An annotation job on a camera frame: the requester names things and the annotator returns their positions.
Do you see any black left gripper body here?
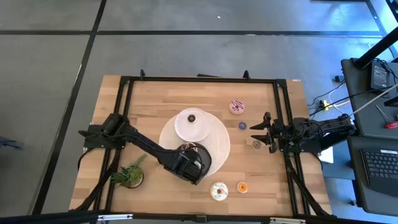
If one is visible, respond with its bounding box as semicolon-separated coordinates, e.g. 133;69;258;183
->
163;144;208;186

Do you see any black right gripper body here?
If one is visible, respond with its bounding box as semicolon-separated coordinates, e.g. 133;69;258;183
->
267;116;293;154

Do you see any large chocolate iced donut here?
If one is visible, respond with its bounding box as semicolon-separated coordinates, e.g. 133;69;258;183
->
180;142;198;152

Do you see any large pink iced donut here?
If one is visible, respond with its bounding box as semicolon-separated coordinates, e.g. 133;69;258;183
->
229;100;246;116

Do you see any large white iced donut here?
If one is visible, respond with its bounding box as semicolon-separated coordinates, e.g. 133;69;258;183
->
210;182;229;202

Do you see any dark grey round plate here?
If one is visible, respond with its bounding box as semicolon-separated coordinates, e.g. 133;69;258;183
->
172;142;213;184

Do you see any white round plate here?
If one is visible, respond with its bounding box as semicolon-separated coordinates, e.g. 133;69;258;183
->
174;108;212;143

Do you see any round white woven placemat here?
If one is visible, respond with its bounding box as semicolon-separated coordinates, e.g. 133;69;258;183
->
158;110;231;178

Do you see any white paper sheet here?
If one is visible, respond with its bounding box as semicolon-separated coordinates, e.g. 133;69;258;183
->
318;146;335;164

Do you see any green potted plant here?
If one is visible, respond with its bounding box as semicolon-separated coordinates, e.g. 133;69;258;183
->
110;154;149;190

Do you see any black side desk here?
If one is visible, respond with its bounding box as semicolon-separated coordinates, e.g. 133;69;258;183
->
341;57;398;139

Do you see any black laptop keyboard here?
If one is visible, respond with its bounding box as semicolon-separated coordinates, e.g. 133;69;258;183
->
360;149;398;197

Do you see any black power adapter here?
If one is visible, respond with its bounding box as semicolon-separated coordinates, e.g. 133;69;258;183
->
370;61;390;91

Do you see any black slanted pole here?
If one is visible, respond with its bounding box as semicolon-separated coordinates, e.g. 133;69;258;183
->
353;27;398;69

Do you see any black cable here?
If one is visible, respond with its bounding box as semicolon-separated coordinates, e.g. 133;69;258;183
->
307;79;392;116

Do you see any black aluminium table frame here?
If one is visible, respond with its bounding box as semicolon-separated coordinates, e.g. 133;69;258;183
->
0;68;398;224

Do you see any silver metal bracket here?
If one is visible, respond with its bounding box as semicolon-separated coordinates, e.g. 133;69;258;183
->
269;217;307;224
97;213;134;222

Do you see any white cable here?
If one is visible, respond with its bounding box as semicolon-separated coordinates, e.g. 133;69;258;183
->
328;83;398;116

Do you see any red handled screwdriver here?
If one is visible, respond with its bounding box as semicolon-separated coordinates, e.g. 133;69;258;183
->
375;105;398;129

